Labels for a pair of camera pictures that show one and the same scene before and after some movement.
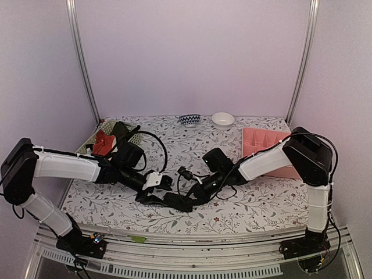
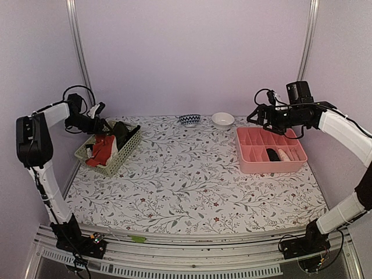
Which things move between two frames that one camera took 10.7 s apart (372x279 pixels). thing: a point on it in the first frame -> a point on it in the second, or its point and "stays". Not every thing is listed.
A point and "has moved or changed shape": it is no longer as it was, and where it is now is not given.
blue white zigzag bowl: [190, 120] stays
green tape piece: [138, 239] stays
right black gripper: [201, 197] -> [263, 108]
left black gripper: [150, 200] -> [100, 129]
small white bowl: [222, 121] stays
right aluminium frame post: [314, 8] stays
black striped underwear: [182, 203] has moved or changed shape
